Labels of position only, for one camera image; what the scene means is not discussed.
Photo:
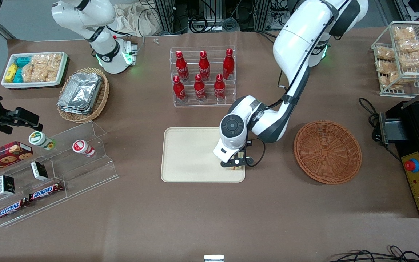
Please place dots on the white rectangular snack tray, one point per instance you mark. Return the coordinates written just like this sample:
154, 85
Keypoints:
6, 84

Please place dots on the round brown wicker basket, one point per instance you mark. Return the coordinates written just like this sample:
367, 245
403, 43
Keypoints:
327, 152

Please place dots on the teal snack box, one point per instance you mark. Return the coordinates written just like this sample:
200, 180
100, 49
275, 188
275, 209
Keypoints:
23, 61
18, 75

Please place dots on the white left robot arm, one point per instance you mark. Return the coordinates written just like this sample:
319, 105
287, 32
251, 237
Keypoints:
296, 40

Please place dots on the small black white carton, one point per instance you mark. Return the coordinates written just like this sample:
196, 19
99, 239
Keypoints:
6, 185
39, 171

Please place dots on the beige crumpled cloth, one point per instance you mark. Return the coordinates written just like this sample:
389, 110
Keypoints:
136, 20

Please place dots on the yellow snack box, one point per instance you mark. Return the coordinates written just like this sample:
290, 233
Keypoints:
11, 72

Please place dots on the oval light wicker basket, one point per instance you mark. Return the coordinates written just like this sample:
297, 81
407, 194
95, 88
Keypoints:
102, 98

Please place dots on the clear bag of rice crackers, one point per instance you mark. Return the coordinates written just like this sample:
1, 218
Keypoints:
33, 72
53, 65

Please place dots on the green capped yogurt bottle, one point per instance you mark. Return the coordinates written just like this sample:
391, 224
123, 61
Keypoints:
41, 140

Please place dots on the clear bag of fried snacks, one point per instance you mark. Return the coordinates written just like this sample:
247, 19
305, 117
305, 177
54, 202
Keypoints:
404, 33
415, 59
411, 45
386, 67
395, 78
384, 53

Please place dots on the clear acrylic stepped display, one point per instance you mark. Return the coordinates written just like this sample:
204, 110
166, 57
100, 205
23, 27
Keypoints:
86, 174

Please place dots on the clear acrylic bottle stand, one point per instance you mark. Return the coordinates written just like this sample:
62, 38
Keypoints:
227, 102

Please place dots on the snickers chocolate bar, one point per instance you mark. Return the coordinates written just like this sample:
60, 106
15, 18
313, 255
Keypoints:
11, 209
46, 191

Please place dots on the stack of foil containers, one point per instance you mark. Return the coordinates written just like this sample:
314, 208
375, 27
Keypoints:
80, 92

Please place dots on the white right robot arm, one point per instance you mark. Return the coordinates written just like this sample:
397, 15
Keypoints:
100, 43

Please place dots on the red capped yogurt bottle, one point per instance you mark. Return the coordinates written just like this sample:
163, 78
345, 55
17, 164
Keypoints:
83, 148

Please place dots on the aluminium frame profile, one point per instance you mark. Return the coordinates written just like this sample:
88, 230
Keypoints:
169, 14

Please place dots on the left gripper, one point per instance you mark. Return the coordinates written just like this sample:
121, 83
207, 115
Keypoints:
249, 143

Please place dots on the red emergency stop button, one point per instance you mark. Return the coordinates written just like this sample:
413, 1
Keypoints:
412, 165

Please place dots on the triangle sandwich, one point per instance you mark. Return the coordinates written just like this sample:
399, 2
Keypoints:
236, 168

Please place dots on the small white device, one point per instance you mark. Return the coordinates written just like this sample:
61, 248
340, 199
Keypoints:
214, 258

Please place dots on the red tartan cookie box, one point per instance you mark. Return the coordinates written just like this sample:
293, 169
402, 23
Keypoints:
2, 156

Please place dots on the cream plastic tray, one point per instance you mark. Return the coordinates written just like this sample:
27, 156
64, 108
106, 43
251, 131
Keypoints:
189, 154

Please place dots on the red cola bottle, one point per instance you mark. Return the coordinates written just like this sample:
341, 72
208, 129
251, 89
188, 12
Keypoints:
181, 66
219, 88
228, 64
199, 88
179, 90
204, 66

